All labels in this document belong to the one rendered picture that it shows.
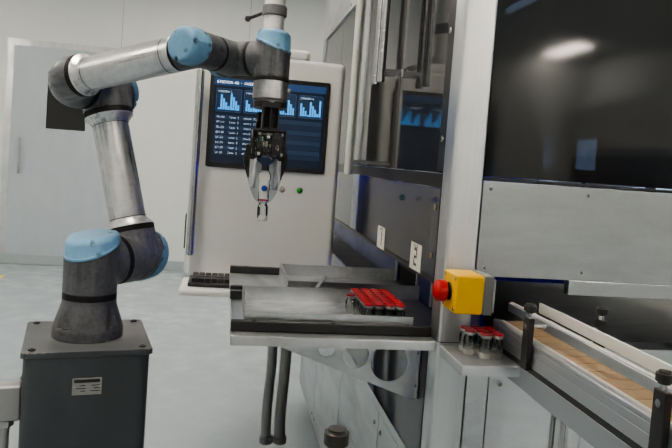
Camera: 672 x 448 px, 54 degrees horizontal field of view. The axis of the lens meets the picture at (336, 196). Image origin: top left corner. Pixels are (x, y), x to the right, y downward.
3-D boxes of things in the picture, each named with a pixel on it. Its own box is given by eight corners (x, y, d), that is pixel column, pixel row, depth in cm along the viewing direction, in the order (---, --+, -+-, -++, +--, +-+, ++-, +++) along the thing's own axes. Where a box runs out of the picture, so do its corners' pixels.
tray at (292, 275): (393, 280, 195) (394, 268, 195) (418, 299, 170) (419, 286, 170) (279, 275, 190) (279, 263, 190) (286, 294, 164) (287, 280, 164)
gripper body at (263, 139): (249, 156, 136) (253, 97, 136) (247, 158, 145) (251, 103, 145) (286, 159, 138) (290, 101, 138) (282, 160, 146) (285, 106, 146)
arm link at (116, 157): (97, 290, 155) (57, 67, 160) (141, 281, 169) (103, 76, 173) (135, 281, 150) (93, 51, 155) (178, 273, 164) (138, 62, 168)
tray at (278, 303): (383, 305, 160) (384, 291, 160) (412, 334, 134) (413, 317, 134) (241, 299, 155) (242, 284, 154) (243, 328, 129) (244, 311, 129)
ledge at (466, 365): (505, 355, 130) (506, 346, 130) (535, 377, 118) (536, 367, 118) (438, 353, 128) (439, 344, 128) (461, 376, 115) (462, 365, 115)
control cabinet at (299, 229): (323, 272, 247) (338, 61, 242) (330, 282, 228) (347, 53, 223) (184, 266, 238) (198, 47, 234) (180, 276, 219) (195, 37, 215)
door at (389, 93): (361, 165, 222) (374, -12, 219) (395, 168, 176) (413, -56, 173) (359, 165, 222) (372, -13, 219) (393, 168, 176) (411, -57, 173)
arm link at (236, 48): (193, 35, 142) (236, 33, 137) (224, 45, 152) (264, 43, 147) (192, 72, 142) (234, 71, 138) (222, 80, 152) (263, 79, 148)
